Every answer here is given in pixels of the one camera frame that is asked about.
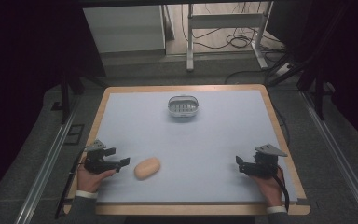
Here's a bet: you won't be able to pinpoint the person's left hand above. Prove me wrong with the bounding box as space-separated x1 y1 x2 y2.
76 157 117 194

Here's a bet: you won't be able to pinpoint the white cabinet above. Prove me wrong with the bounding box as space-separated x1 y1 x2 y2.
83 5 166 54

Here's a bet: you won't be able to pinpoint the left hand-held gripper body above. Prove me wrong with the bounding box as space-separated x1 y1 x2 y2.
84 138 119 175

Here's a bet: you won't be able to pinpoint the person's right hand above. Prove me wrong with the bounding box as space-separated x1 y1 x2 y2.
250 165 286 208

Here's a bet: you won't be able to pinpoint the tan bread roll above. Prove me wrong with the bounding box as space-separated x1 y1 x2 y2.
133 157 162 181

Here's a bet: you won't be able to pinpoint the black tripod stand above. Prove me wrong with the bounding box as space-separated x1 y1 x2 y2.
50 69 108 125
265 46 335 121

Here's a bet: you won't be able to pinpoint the metal floor rail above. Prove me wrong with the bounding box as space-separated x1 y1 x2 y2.
301 91 358 224
13 105 79 224

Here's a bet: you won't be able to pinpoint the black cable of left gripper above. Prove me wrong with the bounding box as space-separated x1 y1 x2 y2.
54 146 89 220

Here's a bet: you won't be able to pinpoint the white metal stand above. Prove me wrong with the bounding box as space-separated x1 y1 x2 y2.
186 1 274 73

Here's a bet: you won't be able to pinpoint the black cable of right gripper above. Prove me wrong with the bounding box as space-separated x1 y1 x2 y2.
271 167 291 213

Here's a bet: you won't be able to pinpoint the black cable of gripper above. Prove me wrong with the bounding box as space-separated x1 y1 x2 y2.
54 146 89 220
271 167 291 213

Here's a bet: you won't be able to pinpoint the white table mat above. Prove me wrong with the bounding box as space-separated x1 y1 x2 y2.
95 90 298 203

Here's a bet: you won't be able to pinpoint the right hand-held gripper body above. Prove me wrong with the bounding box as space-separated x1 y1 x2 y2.
239 143 288 179

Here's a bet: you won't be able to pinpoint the black cables on floor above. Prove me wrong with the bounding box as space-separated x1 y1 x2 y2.
180 2 288 63

